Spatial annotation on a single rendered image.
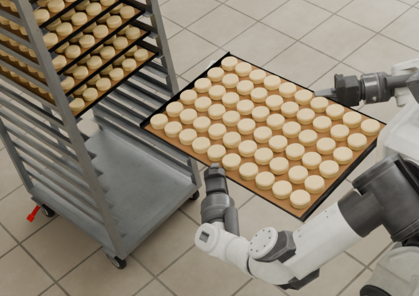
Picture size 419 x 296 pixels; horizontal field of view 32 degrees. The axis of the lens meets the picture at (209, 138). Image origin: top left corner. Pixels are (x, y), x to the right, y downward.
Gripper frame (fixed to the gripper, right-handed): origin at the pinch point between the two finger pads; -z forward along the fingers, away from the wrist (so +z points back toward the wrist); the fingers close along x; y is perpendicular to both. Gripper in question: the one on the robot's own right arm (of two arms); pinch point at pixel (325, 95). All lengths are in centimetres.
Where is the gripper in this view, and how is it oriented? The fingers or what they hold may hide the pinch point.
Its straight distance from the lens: 212.9
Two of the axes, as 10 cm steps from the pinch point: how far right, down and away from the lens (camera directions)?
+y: 0.4, 7.0, -7.1
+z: 9.9, -1.3, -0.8
